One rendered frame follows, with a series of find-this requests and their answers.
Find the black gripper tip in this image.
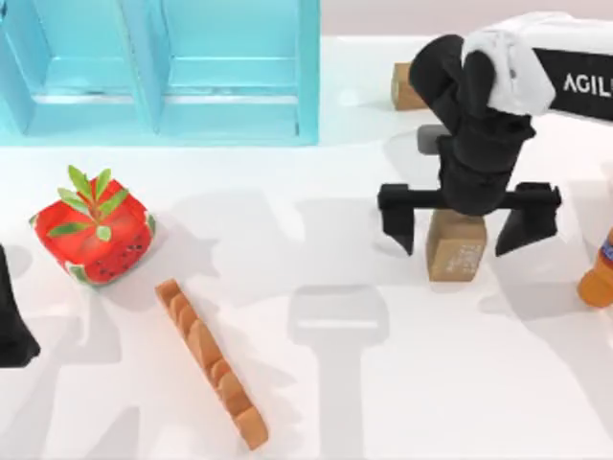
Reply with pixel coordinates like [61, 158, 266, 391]
[0, 243, 42, 370]

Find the brown cardboard box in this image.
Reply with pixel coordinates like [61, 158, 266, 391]
[425, 209, 489, 284]
[391, 61, 433, 113]

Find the light blue rack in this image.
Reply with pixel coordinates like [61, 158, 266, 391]
[0, 0, 321, 148]

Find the pale grey rounded box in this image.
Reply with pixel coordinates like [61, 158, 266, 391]
[416, 124, 450, 157]

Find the orange bottle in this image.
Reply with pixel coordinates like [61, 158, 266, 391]
[576, 226, 613, 313]

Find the red watermelon plant pot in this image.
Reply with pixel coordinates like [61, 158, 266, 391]
[28, 165, 159, 289]

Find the long brown bread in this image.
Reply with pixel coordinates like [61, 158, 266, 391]
[154, 279, 270, 452]

